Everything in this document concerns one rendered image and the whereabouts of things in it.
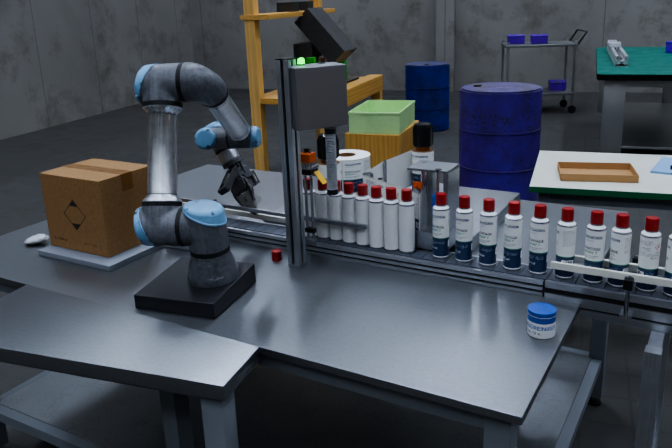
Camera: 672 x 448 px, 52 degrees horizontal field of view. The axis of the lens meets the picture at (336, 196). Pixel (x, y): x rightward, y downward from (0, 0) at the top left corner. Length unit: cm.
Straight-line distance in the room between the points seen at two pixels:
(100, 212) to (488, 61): 1007
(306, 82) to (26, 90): 851
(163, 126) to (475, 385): 112
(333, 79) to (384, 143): 324
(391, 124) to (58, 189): 326
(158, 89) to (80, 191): 56
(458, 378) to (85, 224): 141
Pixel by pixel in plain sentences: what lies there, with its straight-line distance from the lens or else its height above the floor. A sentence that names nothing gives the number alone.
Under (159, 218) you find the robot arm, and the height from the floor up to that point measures 108.
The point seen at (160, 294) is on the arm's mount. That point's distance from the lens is 204.
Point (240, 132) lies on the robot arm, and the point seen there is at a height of 125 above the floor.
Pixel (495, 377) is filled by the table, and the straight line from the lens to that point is 165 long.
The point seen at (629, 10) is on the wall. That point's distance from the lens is 1186.
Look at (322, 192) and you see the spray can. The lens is 228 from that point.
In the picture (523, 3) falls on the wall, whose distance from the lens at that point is 1188.
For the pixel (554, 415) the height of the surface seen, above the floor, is 22.
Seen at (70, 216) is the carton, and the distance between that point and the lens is 253.
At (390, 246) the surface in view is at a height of 90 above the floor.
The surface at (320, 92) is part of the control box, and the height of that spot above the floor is 140.
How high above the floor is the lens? 168
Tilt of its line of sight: 16 degrees down
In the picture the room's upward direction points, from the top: 2 degrees counter-clockwise
